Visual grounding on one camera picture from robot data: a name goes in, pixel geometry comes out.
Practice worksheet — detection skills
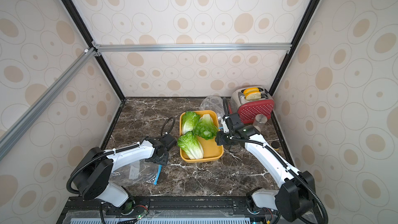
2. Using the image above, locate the black corner frame post left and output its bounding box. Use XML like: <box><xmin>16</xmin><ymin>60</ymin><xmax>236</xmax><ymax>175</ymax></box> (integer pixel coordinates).
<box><xmin>61</xmin><ymin>0</ymin><xmax>125</xmax><ymax>102</ymax></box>

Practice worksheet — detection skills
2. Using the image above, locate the yellow bread slice in toaster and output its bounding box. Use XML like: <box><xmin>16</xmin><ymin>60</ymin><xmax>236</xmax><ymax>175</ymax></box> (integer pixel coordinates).
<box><xmin>243</xmin><ymin>88</ymin><xmax>260</xmax><ymax>95</ymax></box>

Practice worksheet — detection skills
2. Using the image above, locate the black corner frame post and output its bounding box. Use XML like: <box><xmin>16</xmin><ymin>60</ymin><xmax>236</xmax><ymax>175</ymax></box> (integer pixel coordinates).
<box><xmin>269</xmin><ymin>0</ymin><xmax>321</xmax><ymax>95</ymax></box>
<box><xmin>61</xmin><ymin>0</ymin><xmax>125</xmax><ymax>102</ymax></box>

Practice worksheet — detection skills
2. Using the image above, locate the pale bread slice in toaster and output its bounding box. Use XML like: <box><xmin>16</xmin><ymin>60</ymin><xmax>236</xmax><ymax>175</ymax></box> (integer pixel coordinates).
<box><xmin>245</xmin><ymin>91</ymin><xmax>261</xmax><ymax>101</ymax></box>

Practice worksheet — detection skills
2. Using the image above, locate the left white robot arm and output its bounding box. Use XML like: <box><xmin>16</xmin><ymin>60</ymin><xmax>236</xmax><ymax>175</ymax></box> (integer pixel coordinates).
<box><xmin>66</xmin><ymin>134</ymin><xmax>177</xmax><ymax>207</ymax></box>

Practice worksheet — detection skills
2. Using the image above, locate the black corner frame post right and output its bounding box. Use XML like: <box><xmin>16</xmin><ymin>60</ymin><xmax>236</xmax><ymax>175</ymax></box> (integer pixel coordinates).
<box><xmin>269</xmin><ymin>0</ymin><xmax>321</xmax><ymax>95</ymax></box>

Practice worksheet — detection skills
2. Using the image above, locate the chinese cabbage front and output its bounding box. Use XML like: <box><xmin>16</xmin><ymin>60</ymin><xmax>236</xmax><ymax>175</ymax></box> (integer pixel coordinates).
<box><xmin>177</xmin><ymin>131</ymin><xmax>204</xmax><ymax>160</ymax></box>

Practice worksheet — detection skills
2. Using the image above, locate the red and silver toaster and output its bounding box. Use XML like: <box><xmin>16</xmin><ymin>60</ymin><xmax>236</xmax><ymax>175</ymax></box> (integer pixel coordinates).
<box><xmin>230</xmin><ymin>86</ymin><xmax>275</xmax><ymax>124</ymax></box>

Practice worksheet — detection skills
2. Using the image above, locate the clear zipper bag blue seal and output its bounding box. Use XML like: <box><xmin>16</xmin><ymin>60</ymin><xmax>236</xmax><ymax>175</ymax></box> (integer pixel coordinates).
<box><xmin>109</xmin><ymin>160</ymin><xmax>162</xmax><ymax>187</ymax></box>

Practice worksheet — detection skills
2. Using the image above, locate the crumpled clear plastic bag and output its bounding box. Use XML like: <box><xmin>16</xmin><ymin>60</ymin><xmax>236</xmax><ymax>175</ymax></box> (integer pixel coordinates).
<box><xmin>199</xmin><ymin>95</ymin><xmax>225</xmax><ymax>121</ymax></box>

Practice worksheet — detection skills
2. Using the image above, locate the small yellow jar black lid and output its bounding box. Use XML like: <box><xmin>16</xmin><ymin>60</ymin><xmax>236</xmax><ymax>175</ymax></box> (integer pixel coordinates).
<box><xmin>271</xmin><ymin>141</ymin><xmax>280</xmax><ymax>150</ymax></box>

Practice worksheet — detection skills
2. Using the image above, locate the yellow plastic tray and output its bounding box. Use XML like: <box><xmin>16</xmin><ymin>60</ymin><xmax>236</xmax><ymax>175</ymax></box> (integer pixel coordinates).
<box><xmin>179</xmin><ymin>110</ymin><xmax>224</xmax><ymax>163</ymax></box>

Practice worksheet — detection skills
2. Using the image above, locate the aluminium rail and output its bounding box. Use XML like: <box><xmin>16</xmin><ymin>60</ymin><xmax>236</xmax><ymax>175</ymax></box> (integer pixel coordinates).
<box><xmin>95</xmin><ymin>43</ymin><xmax>292</xmax><ymax>52</ymax></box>
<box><xmin>1</xmin><ymin>47</ymin><xmax>96</xmax><ymax>159</ymax></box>

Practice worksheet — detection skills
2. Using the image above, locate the aluminium rail back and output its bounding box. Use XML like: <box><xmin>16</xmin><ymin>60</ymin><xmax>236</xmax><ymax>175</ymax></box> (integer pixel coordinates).
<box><xmin>95</xmin><ymin>43</ymin><xmax>292</xmax><ymax>52</ymax></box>

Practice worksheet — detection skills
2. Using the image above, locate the clear jar with metal lid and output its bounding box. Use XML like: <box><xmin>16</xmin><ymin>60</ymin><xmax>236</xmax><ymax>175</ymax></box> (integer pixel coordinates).
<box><xmin>253</xmin><ymin>114</ymin><xmax>268</xmax><ymax>131</ymax></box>

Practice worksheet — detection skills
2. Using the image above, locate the aluminium rail left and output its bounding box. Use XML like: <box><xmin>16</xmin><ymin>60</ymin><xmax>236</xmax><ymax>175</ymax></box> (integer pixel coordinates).
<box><xmin>1</xmin><ymin>47</ymin><xmax>96</xmax><ymax>159</ymax></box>

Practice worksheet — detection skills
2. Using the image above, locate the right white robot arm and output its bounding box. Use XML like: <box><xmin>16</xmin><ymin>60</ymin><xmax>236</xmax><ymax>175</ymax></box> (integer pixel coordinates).
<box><xmin>215</xmin><ymin>113</ymin><xmax>318</xmax><ymax>222</ymax></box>

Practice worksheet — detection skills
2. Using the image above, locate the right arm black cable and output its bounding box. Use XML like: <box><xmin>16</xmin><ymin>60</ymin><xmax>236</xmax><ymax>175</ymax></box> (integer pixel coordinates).
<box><xmin>222</xmin><ymin>97</ymin><xmax>329</xmax><ymax>224</ymax></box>

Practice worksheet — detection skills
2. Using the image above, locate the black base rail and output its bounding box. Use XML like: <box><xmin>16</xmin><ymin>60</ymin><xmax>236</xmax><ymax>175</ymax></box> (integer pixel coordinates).
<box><xmin>57</xmin><ymin>197</ymin><xmax>281</xmax><ymax>224</ymax></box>

